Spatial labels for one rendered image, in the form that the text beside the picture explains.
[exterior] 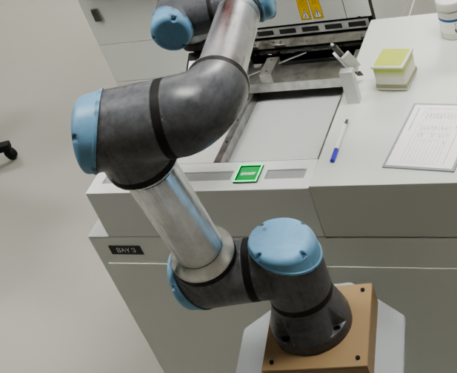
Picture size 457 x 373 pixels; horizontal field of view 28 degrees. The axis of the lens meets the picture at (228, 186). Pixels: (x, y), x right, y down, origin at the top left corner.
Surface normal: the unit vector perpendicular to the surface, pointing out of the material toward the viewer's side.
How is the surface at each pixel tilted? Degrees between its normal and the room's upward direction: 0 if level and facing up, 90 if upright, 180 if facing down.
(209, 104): 66
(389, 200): 90
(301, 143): 0
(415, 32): 0
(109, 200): 90
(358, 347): 2
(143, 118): 49
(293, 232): 9
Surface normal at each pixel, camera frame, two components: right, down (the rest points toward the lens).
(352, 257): -0.31, 0.67
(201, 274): -0.18, 0.16
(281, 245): -0.16, -0.75
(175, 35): -0.09, 0.65
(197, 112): 0.34, 0.04
